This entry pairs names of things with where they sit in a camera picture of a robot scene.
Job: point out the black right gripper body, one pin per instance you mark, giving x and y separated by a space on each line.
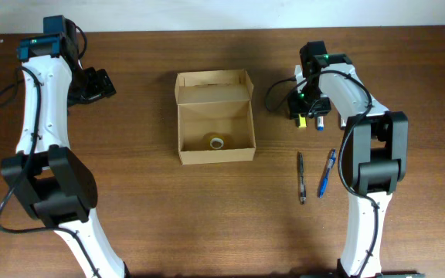
309 102

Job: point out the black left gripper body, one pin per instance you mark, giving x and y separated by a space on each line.
89 85

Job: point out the yellow highlighter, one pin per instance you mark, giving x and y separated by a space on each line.
301 122

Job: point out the brown cardboard box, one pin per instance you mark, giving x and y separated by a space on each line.
218 101

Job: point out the yellow tape roll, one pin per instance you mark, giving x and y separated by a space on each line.
217 141

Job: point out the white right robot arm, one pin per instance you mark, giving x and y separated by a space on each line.
372 158

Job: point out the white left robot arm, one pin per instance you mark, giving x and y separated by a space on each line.
50 182

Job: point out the blue whiteboard marker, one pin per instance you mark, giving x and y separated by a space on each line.
320 123

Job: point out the black whiteboard marker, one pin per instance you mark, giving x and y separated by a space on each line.
342 123

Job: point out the blue ballpoint pen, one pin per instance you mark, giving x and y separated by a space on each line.
328 167

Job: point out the black ballpoint pen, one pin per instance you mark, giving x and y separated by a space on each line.
302 185

